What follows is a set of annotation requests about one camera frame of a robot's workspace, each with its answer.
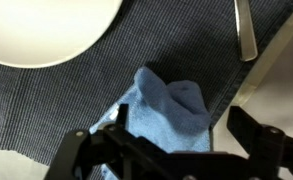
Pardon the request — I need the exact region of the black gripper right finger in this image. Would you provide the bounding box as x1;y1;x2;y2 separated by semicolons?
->
226;105;293;180

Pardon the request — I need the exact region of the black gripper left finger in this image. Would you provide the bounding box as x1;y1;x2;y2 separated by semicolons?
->
43;103;174;180

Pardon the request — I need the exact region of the blue microfibre towel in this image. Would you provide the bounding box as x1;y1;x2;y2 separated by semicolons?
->
88;65;212;180

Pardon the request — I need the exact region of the round white plate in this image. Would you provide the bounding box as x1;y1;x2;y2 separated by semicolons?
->
0;0;124;69

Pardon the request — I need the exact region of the dark blue woven placemat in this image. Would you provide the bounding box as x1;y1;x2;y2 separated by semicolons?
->
0;0;293;180

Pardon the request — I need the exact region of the white tape strip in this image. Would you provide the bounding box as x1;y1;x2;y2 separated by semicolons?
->
211;0;293;158

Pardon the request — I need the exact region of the silver metal fork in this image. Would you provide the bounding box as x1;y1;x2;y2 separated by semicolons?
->
232;0;259;63

